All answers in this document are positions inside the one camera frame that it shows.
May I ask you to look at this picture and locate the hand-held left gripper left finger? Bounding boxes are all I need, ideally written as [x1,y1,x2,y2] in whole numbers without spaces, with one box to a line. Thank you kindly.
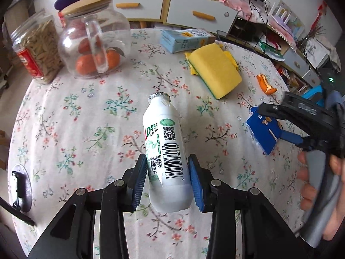
[27,154,148,259]

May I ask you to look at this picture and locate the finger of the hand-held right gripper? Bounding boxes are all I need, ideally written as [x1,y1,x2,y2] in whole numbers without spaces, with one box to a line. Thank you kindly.
[257,104,297,126]
[280,131,310,149]

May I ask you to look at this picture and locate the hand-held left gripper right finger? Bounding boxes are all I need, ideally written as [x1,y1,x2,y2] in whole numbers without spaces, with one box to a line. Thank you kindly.
[188,154,308,259]

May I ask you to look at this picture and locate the white green-label drink bottle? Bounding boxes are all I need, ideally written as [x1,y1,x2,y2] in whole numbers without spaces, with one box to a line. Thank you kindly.
[142,92,193,213]

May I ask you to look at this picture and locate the person's right hand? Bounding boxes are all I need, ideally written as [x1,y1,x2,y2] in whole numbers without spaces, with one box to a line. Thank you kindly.
[297,151,345,241]

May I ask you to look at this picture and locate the orange peel piece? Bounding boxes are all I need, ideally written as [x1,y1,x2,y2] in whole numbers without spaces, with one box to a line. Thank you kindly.
[256,73,278,95]

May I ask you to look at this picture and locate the blue plastic stool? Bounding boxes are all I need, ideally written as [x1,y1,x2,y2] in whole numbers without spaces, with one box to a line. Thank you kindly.
[302,85,324,106]

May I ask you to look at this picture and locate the small white drawer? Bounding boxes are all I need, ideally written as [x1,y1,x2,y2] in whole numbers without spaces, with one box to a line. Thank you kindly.
[302,69,321,87]

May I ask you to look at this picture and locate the pile of bags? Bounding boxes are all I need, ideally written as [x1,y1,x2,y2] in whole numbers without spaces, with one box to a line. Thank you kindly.
[255,34,286,62]

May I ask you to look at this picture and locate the low wooden cabinet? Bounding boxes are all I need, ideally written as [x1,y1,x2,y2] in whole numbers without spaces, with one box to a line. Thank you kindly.
[216,13,324,87]

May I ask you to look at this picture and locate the yellow sponge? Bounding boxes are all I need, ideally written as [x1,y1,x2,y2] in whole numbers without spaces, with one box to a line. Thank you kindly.
[188,43,243,100]

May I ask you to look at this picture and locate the white box with picture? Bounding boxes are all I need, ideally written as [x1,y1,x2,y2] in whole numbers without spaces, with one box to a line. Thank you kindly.
[304,36,337,68]

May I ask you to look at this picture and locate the dried twigs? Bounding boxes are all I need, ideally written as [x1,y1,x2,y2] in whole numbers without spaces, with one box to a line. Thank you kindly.
[296,23,328,57]

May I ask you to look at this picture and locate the floral tablecloth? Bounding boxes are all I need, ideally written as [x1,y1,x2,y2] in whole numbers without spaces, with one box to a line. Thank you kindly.
[7,28,305,259]

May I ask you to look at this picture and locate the white rack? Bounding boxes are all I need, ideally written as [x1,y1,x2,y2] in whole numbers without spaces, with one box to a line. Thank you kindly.
[270,1,293,23]

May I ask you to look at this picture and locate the light blue milk carton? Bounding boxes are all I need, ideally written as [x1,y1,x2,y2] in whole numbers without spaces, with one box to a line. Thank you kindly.
[160,29,217,54]

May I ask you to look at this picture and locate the grey disc with black clip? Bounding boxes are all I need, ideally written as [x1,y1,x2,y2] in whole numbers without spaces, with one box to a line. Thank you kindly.
[10,164,33,212]

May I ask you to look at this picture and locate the black bar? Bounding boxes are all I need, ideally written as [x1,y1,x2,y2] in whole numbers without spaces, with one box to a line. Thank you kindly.
[0,197,35,226]

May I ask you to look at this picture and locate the tangerine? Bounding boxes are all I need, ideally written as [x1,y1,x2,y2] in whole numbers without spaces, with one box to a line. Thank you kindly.
[75,55,95,75]
[106,51,121,69]
[79,37,103,54]

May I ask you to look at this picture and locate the glass jar with wooden lid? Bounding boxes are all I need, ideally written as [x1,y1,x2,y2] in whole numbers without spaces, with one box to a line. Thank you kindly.
[58,0,132,79]

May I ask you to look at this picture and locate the clear seed jar red label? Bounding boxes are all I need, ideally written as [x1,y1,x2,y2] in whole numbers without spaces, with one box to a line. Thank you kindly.
[10,15,64,84]

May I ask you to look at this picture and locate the white drawer with orange handle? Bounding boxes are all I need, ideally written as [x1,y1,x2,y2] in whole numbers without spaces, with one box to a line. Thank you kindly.
[283,47,310,72]
[167,0,239,34]
[92,0,165,22]

